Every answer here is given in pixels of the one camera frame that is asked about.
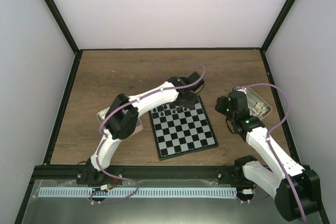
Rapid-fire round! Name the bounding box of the black frame post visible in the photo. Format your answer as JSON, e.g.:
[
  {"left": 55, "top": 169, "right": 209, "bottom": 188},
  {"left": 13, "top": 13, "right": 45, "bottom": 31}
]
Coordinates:
[
  {"left": 260, "top": 0, "right": 296, "bottom": 52},
  {"left": 44, "top": 0, "right": 79, "bottom": 54}
]

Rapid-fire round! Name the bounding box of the gold metal tin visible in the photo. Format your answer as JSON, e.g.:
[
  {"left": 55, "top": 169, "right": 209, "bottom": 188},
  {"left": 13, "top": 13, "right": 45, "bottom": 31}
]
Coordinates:
[{"left": 244, "top": 88, "right": 272, "bottom": 120}]

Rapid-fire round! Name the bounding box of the pile of white chess pieces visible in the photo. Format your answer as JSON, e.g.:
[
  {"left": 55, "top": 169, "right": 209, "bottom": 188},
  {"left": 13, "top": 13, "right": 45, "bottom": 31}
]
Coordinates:
[{"left": 250, "top": 102, "right": 268, "bottom": 118}]

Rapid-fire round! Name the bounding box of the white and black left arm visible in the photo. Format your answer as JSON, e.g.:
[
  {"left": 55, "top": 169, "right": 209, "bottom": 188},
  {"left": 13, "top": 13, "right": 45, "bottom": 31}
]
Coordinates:
[{"left": 86, "top": 72, "right": 205, "bottom": 184}]

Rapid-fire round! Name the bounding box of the black frame post right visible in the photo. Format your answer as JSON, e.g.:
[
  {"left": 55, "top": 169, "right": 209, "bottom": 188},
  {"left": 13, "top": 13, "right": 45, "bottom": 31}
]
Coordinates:
[{"left": 260, "top": 0, "right": 296, "bottom": 52}]

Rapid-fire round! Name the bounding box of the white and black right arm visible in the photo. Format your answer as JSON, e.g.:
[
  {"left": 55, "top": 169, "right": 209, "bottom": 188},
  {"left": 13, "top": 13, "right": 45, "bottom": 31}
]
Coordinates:
[{"left": 215, "top": 90, "right": 322, "bottom": 221}]

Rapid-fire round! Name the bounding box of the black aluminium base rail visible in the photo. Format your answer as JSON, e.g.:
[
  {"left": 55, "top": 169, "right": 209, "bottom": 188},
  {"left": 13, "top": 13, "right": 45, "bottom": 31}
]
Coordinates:
[{"left": 34, "top": 165, "right": 312, "bottom": 185}]

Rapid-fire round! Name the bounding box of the black frame post left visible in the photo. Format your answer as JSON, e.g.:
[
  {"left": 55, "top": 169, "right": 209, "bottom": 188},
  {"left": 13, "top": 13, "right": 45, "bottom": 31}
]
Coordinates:
[{"left": 44, "top": 0, "right": 79, "bottom": 54}]

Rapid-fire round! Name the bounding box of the pink tray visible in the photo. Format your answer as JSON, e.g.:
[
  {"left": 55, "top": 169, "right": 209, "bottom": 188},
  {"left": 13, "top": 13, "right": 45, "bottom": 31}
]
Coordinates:
[{"left": 97, "top": 107, "right": 143, "bottom": 135}]

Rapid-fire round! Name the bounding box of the black and silver chessboard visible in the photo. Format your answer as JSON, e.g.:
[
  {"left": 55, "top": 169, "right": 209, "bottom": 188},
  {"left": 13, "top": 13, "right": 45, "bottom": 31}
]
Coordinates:
[{"left": 149, "top": 96, "right": 218, "bottom": 161}]

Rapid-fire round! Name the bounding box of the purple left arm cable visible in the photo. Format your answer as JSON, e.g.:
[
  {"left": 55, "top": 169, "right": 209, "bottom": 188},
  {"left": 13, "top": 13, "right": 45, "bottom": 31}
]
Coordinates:
[{"left": 89, "top": 63, "right": 139, "bottom": 205}]

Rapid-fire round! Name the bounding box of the light blue slotted cable duct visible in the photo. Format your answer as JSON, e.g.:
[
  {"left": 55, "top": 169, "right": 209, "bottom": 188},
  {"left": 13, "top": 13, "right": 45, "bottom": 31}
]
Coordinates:
[{"left": 38, "top": 187, "right": 237, "bottom": 199}]

